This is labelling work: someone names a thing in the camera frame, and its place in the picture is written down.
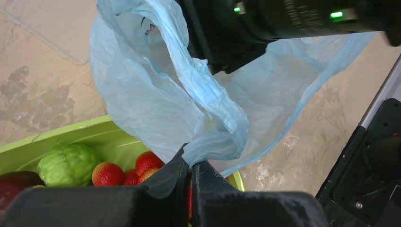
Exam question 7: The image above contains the dark red fake mango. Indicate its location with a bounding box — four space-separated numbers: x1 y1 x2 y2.
0 171 45 217

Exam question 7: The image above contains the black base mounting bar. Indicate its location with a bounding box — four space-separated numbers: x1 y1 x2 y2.
316 98 401 227

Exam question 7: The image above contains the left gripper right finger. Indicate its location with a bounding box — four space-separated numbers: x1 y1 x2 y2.
192 161 329 227

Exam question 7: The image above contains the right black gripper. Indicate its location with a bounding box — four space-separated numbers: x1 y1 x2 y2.
178 0 401 74

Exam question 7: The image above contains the clear screw organizer box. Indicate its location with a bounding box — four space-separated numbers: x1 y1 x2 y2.
0 0 97 65

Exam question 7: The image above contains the aluminium frame rail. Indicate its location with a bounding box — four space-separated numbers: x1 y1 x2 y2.
358 55 401 129

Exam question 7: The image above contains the light blue plastic bag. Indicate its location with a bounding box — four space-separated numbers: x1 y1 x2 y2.
89 0 374 176

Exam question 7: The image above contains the green fake cabbage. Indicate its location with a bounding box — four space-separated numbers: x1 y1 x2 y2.
37 144 102 187

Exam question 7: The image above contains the red fake cherry bunch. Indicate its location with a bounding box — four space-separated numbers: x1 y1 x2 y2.
92 151 164 186

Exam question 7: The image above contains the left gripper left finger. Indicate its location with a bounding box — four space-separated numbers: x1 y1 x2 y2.
0 149 190 227

